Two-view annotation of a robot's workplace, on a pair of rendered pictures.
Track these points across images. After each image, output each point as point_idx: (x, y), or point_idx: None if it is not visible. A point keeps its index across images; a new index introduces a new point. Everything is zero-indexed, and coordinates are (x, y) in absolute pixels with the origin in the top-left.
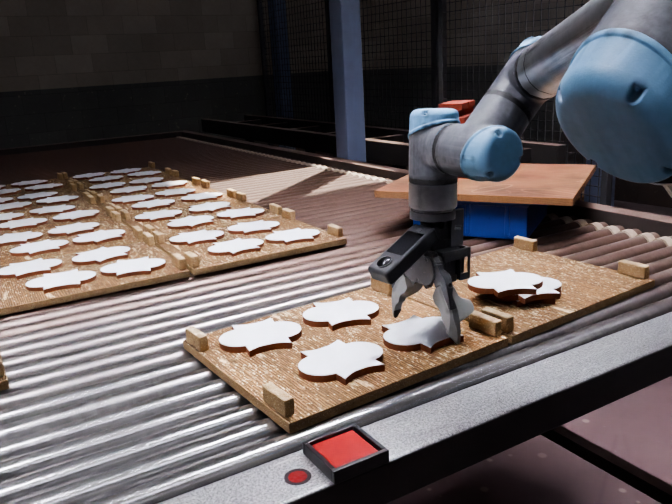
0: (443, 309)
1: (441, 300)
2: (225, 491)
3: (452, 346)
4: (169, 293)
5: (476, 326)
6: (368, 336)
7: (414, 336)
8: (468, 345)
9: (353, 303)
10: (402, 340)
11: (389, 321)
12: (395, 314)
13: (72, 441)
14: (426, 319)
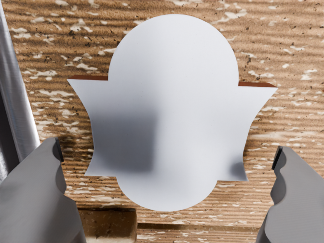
0: (29, 192)
1: (19, 225)
2: None
3: (83, 137)
4: None
5: (114, 216)
6: (281, 30)
7: (151, 98)
8: (69, 160)
9: None
10: (153, 54)
11: (290, 136)
12: (278, 148)
13: None
14: (205, 181)
